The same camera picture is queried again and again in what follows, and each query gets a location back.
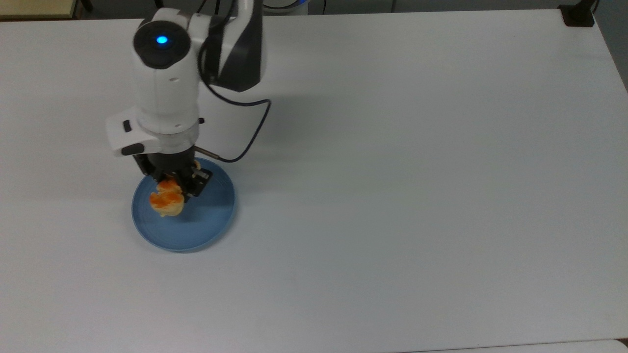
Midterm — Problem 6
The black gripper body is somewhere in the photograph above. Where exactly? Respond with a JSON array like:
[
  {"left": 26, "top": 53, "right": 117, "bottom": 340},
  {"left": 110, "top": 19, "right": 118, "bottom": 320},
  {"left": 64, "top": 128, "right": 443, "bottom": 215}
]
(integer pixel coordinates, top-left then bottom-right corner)
[{"left": 133, "top": 149, "right": 200, "bottom": 185}]

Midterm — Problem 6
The orange glazed bread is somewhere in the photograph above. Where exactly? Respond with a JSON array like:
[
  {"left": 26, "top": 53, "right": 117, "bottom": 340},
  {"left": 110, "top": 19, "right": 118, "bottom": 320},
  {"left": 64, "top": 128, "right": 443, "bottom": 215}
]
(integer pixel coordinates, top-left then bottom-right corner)
[{"left": 149, "top": 178, "right": 185, "bottom": 218}]

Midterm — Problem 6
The blue round plate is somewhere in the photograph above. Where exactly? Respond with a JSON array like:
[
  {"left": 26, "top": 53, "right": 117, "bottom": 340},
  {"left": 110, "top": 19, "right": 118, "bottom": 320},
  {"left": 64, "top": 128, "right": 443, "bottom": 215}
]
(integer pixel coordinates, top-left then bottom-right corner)
[{"left": 131, "top": 157, "right": 237, "bottom": 253}]

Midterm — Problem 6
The yellow wooden desk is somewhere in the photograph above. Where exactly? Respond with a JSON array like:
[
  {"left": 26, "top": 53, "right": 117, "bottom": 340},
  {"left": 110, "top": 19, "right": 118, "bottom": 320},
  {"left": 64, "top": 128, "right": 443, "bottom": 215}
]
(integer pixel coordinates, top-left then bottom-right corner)
[{"left": 0, "top": 0, "right": 80, "bottom": 21}]

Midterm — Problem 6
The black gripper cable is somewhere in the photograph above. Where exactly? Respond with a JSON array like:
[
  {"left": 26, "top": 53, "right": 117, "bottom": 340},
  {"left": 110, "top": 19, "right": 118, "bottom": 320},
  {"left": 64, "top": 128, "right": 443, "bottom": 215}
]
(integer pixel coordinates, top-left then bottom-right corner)
[{"left": 195, "top": 47, "right": 272, "bottom": 164}]

